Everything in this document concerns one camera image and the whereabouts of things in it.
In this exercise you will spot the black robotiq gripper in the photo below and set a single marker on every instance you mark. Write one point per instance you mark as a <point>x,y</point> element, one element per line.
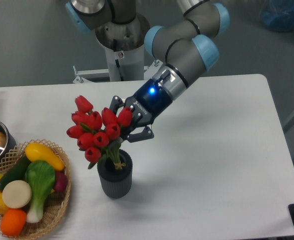
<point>148,102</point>

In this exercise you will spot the red tulip bouquet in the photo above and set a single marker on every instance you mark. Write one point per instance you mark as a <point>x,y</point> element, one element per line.
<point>97,132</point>

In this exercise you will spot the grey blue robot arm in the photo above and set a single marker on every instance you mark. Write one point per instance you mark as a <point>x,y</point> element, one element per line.
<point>185,50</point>

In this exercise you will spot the dark grey ribbed vase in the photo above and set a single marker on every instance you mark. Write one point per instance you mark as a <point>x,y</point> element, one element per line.
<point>116,183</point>

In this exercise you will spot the red radish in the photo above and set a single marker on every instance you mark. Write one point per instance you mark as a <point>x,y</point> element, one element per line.
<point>61,182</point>

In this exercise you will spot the yellow squash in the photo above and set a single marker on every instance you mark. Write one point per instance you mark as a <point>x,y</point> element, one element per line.
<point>37,151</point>

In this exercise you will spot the green bok choy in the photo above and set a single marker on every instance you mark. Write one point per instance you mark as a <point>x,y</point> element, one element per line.
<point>40,176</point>

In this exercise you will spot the woven wicker basket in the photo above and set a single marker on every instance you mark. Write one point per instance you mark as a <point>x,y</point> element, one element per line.
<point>56,204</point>

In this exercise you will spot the green cucumber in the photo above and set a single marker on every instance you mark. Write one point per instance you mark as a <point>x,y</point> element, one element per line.
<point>17,172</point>

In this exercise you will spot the white round onion slice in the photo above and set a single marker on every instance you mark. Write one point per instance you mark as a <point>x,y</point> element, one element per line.
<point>17,194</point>

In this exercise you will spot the orange fruit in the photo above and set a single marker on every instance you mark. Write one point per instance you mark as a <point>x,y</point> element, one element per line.
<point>13,222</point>

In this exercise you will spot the blue plastic bag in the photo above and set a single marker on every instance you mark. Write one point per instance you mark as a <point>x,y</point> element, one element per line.
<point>278,15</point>

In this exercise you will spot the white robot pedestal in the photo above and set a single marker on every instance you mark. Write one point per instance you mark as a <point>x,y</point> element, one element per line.
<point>124,50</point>

